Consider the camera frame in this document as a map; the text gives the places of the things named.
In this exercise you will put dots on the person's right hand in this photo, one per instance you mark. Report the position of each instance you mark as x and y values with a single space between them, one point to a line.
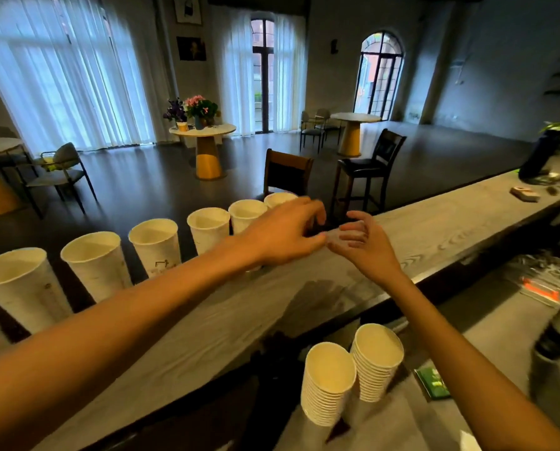
371 253

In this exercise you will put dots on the person's left hand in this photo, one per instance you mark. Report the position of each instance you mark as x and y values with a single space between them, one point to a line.
277 237

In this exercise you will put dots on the person's right thumb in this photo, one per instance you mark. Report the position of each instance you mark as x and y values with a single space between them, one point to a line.
342 248

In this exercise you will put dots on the person's left thumb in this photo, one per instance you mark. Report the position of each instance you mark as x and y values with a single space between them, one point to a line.
315 244

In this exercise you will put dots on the person's left forearm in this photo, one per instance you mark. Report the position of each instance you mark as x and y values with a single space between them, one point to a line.
101 342

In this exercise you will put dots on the person's right forearm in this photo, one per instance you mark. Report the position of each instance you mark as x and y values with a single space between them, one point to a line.
454 366

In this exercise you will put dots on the brown wooden bar chair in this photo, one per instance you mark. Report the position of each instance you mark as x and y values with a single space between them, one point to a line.
287 172

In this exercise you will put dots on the black bar stool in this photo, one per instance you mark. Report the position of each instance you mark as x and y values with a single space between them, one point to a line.
370 168

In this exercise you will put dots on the grey armchair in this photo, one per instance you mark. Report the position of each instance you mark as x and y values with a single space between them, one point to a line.
57 171
312 127
330 122

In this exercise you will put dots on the stack of white paper cups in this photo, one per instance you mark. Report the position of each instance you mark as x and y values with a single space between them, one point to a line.
328 385
376 361

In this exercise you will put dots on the green packet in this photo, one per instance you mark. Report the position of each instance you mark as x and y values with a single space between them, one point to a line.
432 383

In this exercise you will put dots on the pink flower pot plant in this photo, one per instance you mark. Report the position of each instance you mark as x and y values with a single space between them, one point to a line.
201 109

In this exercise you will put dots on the tall black-framed window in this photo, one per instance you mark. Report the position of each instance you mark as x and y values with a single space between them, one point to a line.
263 75

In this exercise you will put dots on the small yellow pot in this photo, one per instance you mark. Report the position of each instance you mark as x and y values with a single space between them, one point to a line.
182 126

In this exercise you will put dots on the arched black-framed window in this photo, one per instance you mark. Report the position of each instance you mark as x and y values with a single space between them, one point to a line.
378 75

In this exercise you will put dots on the small flat box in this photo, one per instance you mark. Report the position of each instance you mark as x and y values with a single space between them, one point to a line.
525 193

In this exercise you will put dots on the purple flower bouquet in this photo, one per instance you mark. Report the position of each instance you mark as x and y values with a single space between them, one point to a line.
175 111

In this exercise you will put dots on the printed magazines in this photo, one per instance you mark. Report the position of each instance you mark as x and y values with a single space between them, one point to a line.
545 270

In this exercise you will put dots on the small dark object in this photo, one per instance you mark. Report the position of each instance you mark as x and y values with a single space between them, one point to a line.
551 190

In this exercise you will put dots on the black vase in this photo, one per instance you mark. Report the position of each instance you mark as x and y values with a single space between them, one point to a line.
540 155

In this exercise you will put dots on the row of white paper cups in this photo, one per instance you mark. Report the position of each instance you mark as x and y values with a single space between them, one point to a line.
96 265

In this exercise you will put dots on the wide white sheer curtain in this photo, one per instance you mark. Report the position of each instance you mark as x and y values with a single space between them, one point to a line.
68 70

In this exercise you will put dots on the black wall lamp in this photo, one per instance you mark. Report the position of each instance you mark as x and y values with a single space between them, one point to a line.
334 46

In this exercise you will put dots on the dark framed wall picture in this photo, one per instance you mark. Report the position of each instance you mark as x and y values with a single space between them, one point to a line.
191 48

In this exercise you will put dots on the light framed wall picture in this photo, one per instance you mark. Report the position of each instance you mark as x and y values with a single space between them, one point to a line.
187 8

